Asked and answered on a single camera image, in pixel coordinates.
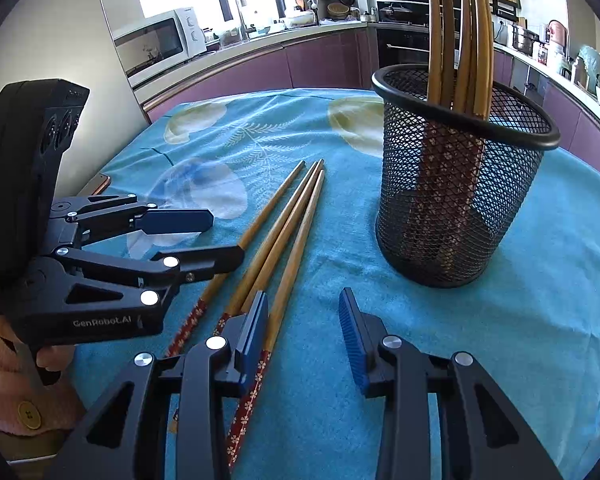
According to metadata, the bundle of wooden chopsticks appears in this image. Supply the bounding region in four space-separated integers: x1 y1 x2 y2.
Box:
405 0 496 271

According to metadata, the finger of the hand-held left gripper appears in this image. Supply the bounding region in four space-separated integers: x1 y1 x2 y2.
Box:
50 245 245 313
50 192 214 251

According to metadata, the white microwave oven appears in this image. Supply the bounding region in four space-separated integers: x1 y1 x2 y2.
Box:
112 6 208 88

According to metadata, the pink base cabinet run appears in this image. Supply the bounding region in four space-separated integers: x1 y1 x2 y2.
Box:
140 27 376 121
492 47 600 181

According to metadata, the rose gold smartphone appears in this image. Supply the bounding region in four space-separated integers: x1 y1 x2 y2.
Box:
77 173 112 197

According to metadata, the black pot with glass lid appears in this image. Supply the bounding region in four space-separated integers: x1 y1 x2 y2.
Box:
378 4 411 22

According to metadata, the steel kitchen faucet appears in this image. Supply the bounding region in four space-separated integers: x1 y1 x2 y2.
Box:
234 0 253 41

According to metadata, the person's left hand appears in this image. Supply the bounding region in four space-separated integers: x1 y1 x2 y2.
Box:
34 344 78 378

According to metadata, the black wall rack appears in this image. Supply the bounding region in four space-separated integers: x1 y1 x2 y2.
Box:
485 0 521 23

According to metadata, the black mesh utensil holder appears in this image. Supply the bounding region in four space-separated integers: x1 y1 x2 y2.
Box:
371 64 562 288

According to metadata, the blue floral tablecloth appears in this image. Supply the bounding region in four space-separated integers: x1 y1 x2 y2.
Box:
72 87 600 480

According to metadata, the pale green kitchen appliance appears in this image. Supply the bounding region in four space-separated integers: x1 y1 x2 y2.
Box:
577 45 600 96

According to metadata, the stainless steel stockpot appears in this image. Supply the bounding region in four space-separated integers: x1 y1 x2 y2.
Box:
511 24 538 56

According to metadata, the white ceramic pot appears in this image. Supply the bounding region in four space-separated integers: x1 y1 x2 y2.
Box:
280 10 316 28

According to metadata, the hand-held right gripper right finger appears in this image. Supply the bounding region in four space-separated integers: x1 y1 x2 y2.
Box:
338 287 563 480

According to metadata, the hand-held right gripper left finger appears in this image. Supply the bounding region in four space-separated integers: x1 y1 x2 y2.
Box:
45 290 270 480

